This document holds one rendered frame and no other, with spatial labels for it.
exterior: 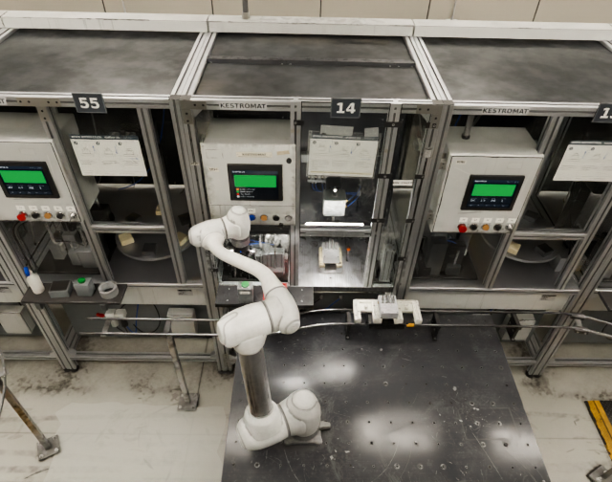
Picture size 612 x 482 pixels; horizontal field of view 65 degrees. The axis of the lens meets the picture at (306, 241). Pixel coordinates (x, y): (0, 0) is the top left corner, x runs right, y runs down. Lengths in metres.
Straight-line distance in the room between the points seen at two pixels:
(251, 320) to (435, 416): 1.19
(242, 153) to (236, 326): 0.78
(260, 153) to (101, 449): 2.12
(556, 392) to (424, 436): 1.48
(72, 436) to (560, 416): 3.13
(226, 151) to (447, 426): 1.70
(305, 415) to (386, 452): 0.46
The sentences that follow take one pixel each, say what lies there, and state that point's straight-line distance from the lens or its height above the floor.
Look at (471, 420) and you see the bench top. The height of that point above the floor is 0.68.
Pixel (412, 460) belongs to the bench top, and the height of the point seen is 0.68.
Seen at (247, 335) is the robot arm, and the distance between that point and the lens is 1.83.
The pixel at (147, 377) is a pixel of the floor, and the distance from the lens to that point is 3.58.
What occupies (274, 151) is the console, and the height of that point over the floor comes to 1.80.
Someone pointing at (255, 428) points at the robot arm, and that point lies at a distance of 2.22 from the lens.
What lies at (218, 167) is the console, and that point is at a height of 1.71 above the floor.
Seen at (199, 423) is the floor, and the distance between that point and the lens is 3.33.
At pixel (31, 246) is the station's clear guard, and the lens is 2.93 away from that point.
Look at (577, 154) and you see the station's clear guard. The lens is 2.49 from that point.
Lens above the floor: 2.93
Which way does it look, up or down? 42 degrees down
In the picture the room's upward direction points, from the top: 2 degrees clockwise
